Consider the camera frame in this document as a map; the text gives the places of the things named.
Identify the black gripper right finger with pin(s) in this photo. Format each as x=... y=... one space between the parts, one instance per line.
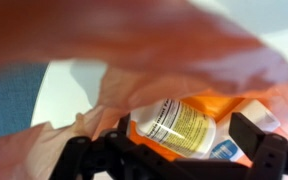
x=270 y=153

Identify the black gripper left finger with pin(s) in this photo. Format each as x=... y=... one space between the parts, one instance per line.
x=117 y=156

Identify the white and orange supplement bottle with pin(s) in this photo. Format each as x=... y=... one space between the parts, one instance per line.
x=177 y=126

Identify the orange plastic bag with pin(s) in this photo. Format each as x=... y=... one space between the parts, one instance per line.
x=134 y=40

